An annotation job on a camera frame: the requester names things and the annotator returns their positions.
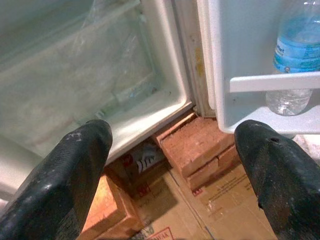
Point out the printed cardboard box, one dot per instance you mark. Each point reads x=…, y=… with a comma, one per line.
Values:
x=145, y=162

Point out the clear crisper drawer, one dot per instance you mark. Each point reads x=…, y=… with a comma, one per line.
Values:
x=75, y=70

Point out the silver fridge body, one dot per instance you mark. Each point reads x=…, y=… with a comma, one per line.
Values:
x=165, y=62

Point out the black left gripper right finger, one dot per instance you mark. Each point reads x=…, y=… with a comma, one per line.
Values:
x=287, y=187

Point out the flattened brown cardboard sheet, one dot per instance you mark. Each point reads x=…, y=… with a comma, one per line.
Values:
x=225, y=205
x=170, y=215

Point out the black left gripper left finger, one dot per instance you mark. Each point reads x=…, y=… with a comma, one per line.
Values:
x=55, y=187

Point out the silver fridge door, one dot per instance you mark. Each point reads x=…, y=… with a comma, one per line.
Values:
x=245, y=37

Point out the water bottle blue label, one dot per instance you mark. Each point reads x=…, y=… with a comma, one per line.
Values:
x=297, y=50

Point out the red clay brick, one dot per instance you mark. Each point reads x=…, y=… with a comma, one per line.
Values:
x=195, y=145
x=107, y=210
x=215, y=172

